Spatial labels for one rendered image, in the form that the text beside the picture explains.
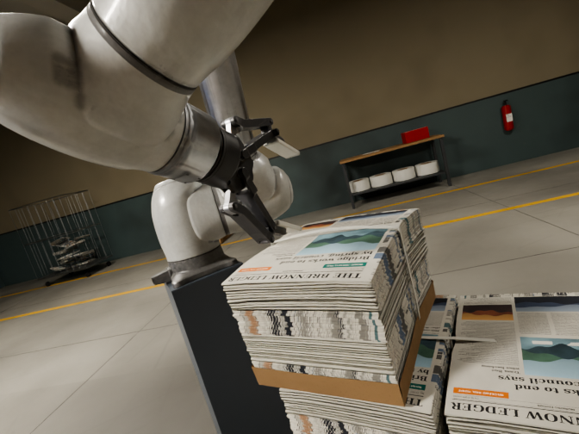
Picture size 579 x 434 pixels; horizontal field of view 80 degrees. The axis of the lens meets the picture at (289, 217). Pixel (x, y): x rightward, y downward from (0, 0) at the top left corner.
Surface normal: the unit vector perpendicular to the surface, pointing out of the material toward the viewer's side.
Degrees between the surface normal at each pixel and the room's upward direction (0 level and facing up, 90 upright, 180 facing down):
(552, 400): 1
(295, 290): 94
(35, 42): 80
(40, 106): 124
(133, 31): 108
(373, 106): 90
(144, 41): 116
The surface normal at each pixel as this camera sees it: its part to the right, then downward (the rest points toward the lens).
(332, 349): -0.47, 0.36
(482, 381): -0.29, -0.94
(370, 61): -0.14, 0.22
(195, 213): 0.25, 0.00
